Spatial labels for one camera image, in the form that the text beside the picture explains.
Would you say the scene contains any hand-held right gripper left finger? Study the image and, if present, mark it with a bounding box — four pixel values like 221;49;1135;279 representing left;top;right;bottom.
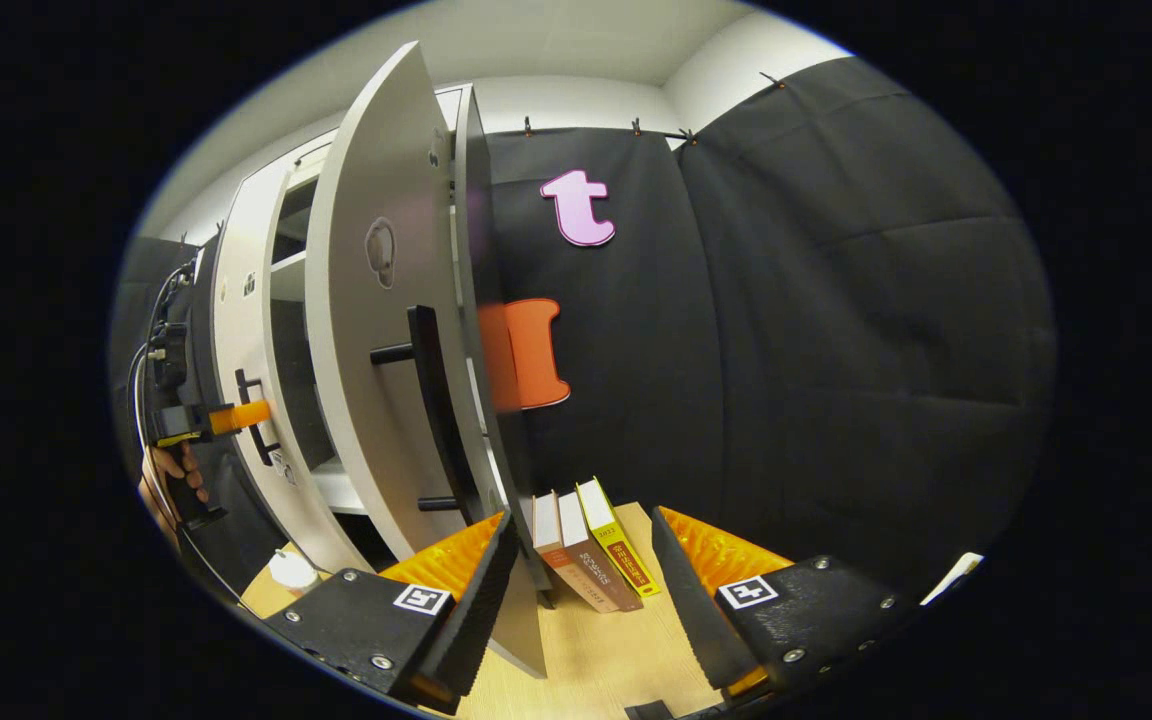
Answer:
261;510;520;716

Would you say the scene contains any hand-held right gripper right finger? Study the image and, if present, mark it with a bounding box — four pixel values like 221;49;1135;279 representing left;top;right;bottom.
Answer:
651;505;922;701

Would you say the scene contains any black door handle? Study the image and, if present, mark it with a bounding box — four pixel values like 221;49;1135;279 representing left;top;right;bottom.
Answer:
370;305;482;526
234;368;282;468

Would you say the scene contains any camera-sticker shoe cabinet door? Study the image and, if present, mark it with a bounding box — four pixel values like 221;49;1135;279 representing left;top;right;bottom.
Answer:
210;165;377;576

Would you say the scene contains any grey double-door shoe cabinet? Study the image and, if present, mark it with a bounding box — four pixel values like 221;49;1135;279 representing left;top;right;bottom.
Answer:
232;85;467;561

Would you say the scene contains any cat-sticker shoe cabinet door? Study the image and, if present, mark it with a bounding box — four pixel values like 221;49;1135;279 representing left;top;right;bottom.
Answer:
304;42;549;679

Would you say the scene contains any yellow book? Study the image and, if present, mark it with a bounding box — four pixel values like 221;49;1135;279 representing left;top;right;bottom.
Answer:
576;477;662;599

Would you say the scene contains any tan book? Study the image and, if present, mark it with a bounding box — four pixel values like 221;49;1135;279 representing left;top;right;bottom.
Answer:
532;492;620;614

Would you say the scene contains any brown book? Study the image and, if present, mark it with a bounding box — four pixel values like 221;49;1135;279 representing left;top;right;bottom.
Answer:
559;490;644;612

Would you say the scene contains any white round object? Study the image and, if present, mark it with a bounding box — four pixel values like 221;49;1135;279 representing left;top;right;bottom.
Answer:
268;550;321;598

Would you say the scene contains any white flat object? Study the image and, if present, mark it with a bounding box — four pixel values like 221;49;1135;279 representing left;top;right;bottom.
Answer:
921;552;985;607

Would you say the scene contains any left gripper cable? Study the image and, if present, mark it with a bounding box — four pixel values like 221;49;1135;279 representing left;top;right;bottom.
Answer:
126;258;199;521

